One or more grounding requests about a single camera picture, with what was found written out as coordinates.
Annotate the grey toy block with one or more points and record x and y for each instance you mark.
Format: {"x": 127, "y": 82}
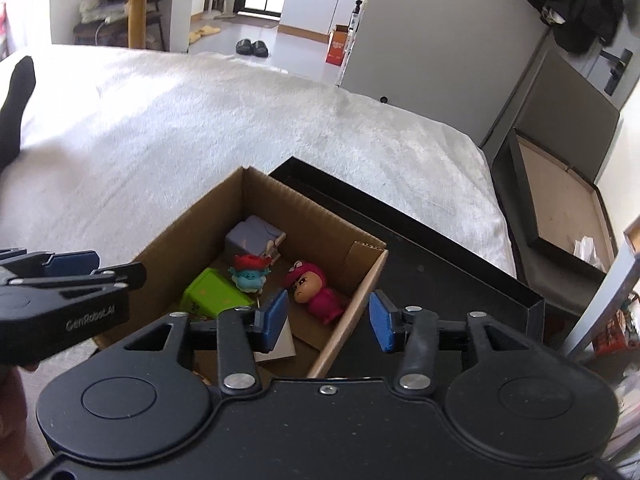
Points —
{"x": 250, "y": 237}

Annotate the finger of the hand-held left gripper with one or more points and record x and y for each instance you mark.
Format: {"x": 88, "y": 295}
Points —
{"x": 122, "y": 275}
{"x": 72, "y": 262}

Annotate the person's black-socked leg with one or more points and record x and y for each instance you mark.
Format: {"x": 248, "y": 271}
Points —
{"x": 15, "y": 105}

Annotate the black spray bottle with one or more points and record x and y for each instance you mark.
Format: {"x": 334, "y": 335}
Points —
{"x": 356, "y": 15}

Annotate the pink hooded figurine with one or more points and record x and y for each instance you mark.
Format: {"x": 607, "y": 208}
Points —
{"x": 320, "y": 300}

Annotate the white fluffy blanket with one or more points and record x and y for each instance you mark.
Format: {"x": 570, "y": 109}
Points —
{"x": 200, "y": 120}

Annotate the crumpled white tissue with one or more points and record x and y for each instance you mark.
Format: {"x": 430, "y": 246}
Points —
{"x": 589, "y": 251}

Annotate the brown cardboard box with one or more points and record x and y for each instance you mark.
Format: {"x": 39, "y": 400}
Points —
{"x": 160, "y": 245}

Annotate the black slipper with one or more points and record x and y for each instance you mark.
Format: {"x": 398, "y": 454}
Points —
{"x": 244, "y": 46}
{"x": 260, "y": 49}

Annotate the orange carton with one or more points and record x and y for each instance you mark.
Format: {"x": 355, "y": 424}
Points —
{"x": 337, "y": 47}

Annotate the white charger plug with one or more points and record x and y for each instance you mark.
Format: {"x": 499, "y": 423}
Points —
{"x": 282, "y": 347}

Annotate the wooden table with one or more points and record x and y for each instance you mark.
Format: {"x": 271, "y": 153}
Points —
{"x": 137, "y": 5}

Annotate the green toy block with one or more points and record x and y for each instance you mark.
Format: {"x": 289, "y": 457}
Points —
{"x": 212, "y": 292}

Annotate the shallow black tray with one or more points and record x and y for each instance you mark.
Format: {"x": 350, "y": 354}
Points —
{"x": 425, "y": 270}

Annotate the tan slipper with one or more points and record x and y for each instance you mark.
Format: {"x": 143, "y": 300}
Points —
{"x": 204, "y": 33}

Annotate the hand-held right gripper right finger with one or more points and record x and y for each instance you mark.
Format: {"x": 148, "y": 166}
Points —
{"x": 384, "y": 322}

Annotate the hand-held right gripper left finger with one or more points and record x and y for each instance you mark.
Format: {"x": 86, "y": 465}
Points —
{"x": 272, "y": 320}

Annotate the large black box lid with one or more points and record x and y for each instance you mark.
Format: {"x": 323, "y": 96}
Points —
{"x": 555, "y": 200}

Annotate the grey metal desk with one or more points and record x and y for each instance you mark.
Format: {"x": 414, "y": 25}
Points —
{"x": 607, "y": 290}

